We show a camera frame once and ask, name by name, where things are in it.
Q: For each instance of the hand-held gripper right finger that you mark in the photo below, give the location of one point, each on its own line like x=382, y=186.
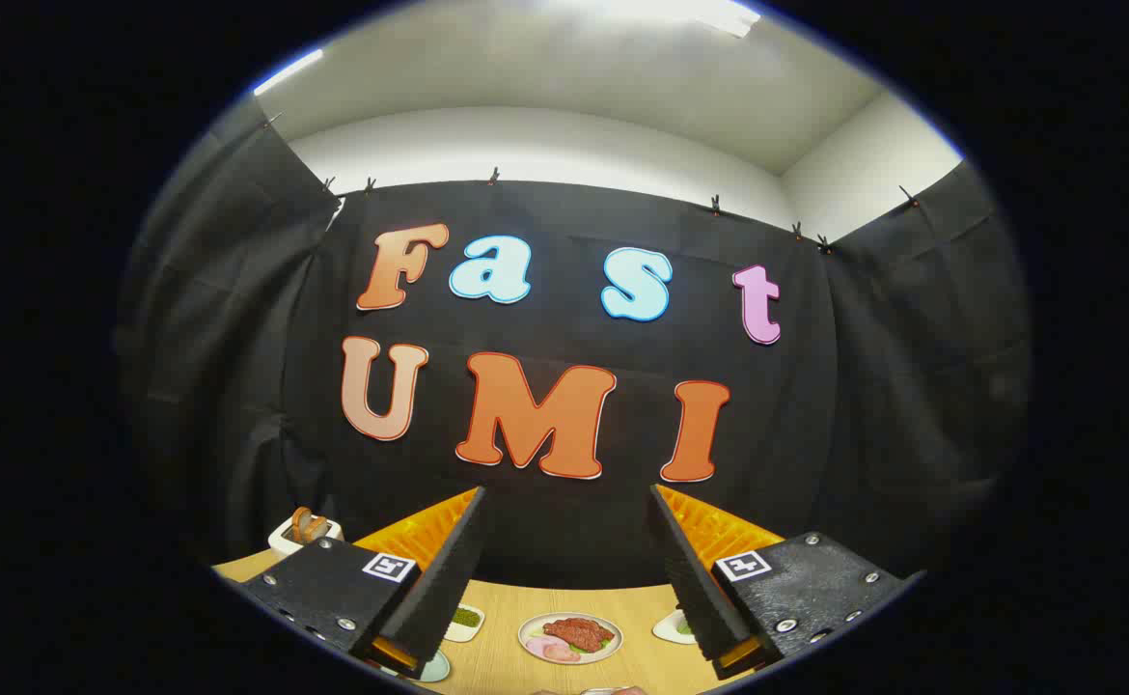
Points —
x=695, y=589

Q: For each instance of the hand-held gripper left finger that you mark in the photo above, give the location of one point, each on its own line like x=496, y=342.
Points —
x=444, y=589

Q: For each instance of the pile of green beans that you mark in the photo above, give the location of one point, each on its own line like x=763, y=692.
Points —
x=466, y=617

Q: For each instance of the white divided tray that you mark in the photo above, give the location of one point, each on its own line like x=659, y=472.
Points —
x=458, y=635

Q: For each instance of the small white dish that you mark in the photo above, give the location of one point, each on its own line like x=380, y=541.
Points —
x=666, y=629

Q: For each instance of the light blue plate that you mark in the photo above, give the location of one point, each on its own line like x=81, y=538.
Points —
x=434, y=668

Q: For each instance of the beige dinner plate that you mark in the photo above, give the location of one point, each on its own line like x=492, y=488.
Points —
x=526, y=637

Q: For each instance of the green lettuce leaf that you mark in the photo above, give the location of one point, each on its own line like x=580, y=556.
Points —
x=604, y=640

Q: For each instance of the pale pink ham slice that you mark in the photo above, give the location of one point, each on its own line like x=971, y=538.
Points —
x=540, y=645

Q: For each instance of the brown meat steak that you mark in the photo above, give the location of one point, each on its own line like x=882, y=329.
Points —
x=579, y=632

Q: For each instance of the reddish ham slice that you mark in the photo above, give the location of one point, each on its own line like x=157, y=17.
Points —
x=566, y=654

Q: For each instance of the toasted bread slice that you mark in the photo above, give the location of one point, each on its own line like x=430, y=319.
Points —
x=306, y=526

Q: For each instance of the white toaster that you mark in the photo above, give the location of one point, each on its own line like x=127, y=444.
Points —
x=285, y=542

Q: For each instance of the row of black cloth clips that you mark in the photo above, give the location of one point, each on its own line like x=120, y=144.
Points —
x=493, y=176

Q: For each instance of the ceiling light panel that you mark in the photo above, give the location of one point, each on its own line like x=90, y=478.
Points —
x=729, y=17

